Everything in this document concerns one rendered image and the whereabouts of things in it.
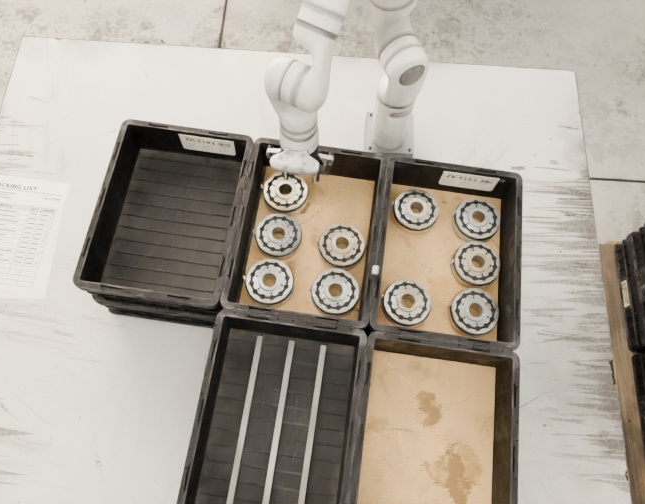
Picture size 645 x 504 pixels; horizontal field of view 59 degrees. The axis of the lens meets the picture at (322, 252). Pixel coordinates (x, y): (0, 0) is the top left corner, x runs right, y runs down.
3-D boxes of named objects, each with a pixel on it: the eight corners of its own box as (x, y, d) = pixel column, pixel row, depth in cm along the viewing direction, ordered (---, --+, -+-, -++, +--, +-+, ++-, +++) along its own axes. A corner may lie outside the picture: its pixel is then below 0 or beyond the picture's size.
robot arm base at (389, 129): (373, 116, 148) (379, 73, 132) (408, 122, 147) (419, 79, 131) (368, 146, 145) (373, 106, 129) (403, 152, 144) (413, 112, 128)
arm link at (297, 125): (263, 127, 103) (306, 147, 102) (255, 73, 89) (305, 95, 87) (282, 98, 105) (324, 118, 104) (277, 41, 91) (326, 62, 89)
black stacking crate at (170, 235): (138, 146, 138) (124, 119, 127) (258, 163, 137) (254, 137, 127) (91, 301, 124) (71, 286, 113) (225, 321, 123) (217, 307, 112)
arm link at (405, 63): (437, 54, 114) (423, 105, 130) (416, 20, 117) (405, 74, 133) (395, 68, 113) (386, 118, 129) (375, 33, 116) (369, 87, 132)
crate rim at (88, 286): (126, 123, 129) (123, 117, 127) (255, 141, 128) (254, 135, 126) (74, 289, 115) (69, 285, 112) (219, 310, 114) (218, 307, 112)
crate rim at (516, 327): (387, 159, 128) (388, 154, 125) (519, 178, 127) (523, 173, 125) (367, 332, 113) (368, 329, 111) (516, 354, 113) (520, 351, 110)
